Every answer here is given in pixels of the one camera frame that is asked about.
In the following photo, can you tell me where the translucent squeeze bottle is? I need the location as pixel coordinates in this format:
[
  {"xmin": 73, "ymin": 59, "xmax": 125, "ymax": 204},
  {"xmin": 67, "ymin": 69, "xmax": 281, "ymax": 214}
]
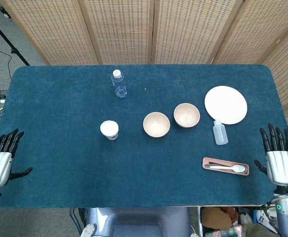
[{"xmin": 213, "ymin": 119, "xmax": 229, "ymax": 145}]

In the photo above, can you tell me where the white round plate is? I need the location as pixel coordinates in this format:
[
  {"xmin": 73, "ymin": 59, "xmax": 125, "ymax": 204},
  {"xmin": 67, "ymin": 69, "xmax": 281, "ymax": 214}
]
[{"xmin": 204, "ymin": 85, "xmax": 248, "ymax": 125}]

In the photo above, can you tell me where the pink cutlery tray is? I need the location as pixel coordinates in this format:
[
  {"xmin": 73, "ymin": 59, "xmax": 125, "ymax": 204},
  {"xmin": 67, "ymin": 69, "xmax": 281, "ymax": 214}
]
[{"xmin": 202, "ymin": 157, "xmax": 250, "ymax": 177}]

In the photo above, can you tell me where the dark chopstick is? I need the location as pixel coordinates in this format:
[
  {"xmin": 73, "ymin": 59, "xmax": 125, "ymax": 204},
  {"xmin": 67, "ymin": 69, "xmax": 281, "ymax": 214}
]
[{"xmin": 206, "ymin": 161, "xmax": 235, "ymax": 167}]

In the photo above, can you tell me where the black tripod stand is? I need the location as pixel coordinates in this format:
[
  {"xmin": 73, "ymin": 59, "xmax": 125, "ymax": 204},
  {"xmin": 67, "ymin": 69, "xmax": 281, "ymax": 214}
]
[{"xmin": 0, "ymin": 7, "xmax": 31, "ymax": 66}]

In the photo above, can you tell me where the white perforated bracket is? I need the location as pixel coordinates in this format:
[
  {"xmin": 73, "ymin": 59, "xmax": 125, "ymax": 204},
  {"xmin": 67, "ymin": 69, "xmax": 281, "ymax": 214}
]
[{"xmin": 80, "ymin": 223, "xmax": 98, "ymax": 237}]

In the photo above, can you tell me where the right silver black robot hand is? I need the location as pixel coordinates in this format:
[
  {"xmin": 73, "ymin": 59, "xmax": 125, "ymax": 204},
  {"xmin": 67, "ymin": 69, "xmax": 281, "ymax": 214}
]
[{"xmin": 254, "ymin": 123, "xmax": 288, "ymax": 186}]

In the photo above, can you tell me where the blue white carton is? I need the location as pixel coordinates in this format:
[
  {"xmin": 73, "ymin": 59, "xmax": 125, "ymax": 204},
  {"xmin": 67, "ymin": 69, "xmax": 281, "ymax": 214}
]
[{"xmin": 256, "ymin": 209, "xmax": 278, "ymax": 232}]

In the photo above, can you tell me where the blue grey robot torso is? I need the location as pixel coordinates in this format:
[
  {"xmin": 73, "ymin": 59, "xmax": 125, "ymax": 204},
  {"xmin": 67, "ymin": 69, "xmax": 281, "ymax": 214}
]
[{"xmin": 86, "ymin": 206, "xmax": 191, "ymax": 237}]

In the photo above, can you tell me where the blue table cloth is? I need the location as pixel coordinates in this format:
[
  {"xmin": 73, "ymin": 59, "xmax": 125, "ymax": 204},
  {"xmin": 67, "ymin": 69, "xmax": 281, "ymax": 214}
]
[{"xmin": 0, "ymin": 64, "xmax": 288, "ymax": 208}]

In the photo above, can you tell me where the white floral paper cup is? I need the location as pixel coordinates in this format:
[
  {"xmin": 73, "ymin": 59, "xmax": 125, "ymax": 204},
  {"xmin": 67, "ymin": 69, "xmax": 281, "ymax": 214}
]
[{"xmin": 100, "ymin": 120, "xmax": 119, "ymax": 141}]

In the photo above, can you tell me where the clear plastic water bottle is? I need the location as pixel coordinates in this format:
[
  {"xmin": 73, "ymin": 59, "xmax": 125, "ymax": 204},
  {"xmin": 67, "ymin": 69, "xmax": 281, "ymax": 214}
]
[{"xmin": 110, "ymin": 69, "xmax": 128, "ymax": 98}]

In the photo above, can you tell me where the beige bowl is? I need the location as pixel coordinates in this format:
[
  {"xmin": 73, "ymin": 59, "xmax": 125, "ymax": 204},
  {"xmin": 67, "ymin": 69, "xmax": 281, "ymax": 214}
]
[
  {"xmin": 173, "ymin": 103, "xmax": 201, "ymax": 128},
  {"xmin": 143, "ymin": 112, "xmax": 171, "ymax": 138}
]

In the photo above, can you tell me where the brown bag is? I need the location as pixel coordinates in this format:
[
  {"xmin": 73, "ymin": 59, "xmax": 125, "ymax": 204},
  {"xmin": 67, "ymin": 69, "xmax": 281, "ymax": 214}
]
[{"xmin": 202, "ymin": 207, "xmax": 233, "ymax": 232}]

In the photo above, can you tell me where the white spoon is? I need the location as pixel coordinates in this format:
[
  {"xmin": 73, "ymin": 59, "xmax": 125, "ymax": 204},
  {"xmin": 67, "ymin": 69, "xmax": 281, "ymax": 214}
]
[{"xmin": 209, "ymin": 165, "xmax": 246, "ymax": 173}]

